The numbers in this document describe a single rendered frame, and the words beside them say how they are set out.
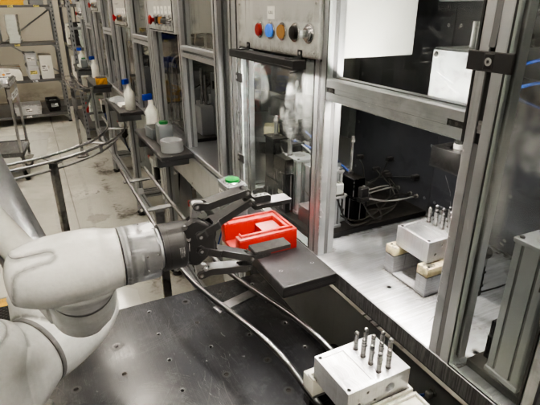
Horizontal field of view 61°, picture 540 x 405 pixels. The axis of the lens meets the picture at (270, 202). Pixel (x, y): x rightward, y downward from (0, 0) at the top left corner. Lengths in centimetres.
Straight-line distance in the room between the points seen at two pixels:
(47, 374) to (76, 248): 38
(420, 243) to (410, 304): 13
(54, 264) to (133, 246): 11
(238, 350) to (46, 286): 64
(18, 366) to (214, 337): 50
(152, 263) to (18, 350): 34
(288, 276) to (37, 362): 52
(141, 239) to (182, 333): 62
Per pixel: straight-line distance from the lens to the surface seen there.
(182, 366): 119
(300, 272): 107
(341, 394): 79
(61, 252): 69
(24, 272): 69
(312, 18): 102
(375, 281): 106
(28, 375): 97
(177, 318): 133
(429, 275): 101
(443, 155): 101
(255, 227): 120
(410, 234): 103
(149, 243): 70
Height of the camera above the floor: 147
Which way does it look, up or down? 23 degrees down
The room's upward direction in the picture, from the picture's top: straight up
